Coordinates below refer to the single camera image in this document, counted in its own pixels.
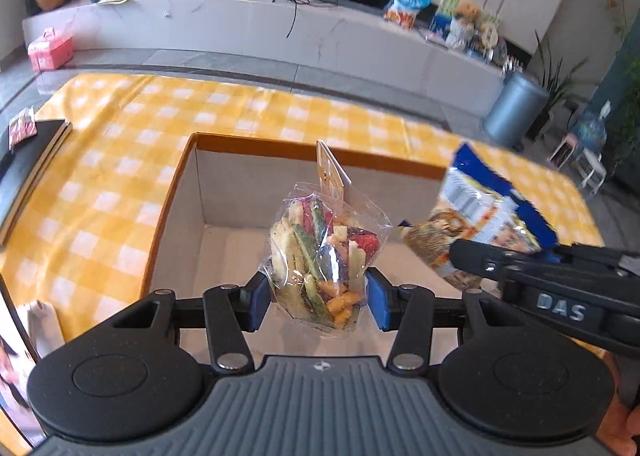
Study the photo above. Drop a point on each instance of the blue snack bag on cabinet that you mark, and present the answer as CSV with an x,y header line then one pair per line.
x,y
404,12

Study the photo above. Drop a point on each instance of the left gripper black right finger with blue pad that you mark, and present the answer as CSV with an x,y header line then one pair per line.
x,y
495,368

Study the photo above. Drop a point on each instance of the black book stack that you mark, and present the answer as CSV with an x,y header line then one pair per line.
x,y
23,165

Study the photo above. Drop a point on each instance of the potted long leaf plant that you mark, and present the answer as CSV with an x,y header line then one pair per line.
x,y
559,84

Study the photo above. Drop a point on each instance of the small white round stool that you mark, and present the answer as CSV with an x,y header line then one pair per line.
x,y
591,171

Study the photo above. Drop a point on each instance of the orange cardboard box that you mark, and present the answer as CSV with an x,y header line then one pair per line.
x,y
226,193

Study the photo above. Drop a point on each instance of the pink white space heater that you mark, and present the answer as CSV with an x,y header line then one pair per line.
x,y
563,151

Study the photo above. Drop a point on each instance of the smartphone showing video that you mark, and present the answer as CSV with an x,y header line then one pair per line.
x,y
18,359

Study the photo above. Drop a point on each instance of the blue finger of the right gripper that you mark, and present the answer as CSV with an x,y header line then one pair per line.
x,y
592,258

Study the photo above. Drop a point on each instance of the yellow checkered tablecloth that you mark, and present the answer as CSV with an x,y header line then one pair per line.
x,y
84,238

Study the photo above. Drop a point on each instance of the blue white snack bag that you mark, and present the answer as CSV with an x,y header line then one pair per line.
x,y
477,204

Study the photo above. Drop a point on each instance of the white marble tv cabinet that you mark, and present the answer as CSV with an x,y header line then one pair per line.
x,y
327,37

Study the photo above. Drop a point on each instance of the dried vegetable chips bag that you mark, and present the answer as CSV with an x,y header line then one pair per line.
x,y
325,237

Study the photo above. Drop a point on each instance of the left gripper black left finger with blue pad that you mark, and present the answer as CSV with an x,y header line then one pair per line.
x,y
149,366

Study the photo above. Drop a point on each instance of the blue round trash bin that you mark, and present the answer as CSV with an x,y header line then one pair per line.
x,y
518,105

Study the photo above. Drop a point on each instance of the pink storage box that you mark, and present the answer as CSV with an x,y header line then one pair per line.
x,y
50,51

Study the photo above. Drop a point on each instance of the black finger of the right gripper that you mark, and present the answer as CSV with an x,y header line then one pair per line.
x,y
488,261

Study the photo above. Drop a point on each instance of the blue water jug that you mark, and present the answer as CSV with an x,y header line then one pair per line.
x,y
590,130

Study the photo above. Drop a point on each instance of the person's hand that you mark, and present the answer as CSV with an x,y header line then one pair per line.
x,y
619,428

